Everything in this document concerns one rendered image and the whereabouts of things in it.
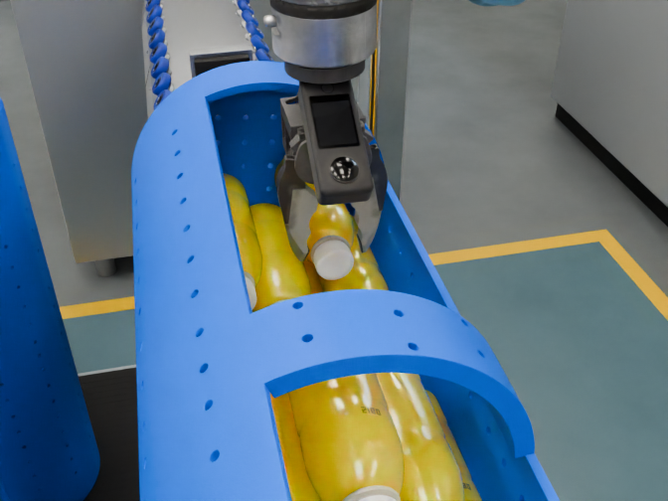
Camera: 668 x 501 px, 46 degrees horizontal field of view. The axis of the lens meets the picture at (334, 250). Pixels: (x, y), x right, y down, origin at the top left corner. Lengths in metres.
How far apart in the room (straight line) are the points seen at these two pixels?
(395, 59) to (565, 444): 1.10
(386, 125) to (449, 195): 1.41
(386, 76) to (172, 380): 1.07
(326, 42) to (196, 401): 0.31
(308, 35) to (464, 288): 1.92
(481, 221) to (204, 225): 2.25
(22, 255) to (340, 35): 0.88
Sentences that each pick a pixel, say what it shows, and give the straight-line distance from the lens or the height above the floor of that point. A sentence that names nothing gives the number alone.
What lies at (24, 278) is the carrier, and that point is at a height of 0.74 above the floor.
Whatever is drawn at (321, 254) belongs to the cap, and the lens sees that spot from 0.77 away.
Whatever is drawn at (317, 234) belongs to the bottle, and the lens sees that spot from 0.79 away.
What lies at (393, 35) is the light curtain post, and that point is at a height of 1.03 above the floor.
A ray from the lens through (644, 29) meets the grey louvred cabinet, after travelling 2.97.
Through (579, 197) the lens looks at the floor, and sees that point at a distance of 3.06.
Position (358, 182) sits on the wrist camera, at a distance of 0.65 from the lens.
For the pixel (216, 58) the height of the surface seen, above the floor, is 1.08.
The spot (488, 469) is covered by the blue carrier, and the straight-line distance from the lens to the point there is 0.67.
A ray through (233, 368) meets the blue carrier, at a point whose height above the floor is 1.22.
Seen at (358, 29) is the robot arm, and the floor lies 1.34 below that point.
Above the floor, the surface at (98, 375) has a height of 0.15.
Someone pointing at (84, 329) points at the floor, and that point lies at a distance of 2.45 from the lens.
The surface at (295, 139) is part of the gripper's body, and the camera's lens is 0.71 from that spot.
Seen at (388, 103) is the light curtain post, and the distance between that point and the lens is 1.55.
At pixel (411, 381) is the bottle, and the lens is 0.62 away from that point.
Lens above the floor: 1.57
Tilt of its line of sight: 36 degrees down
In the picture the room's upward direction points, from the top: straight up
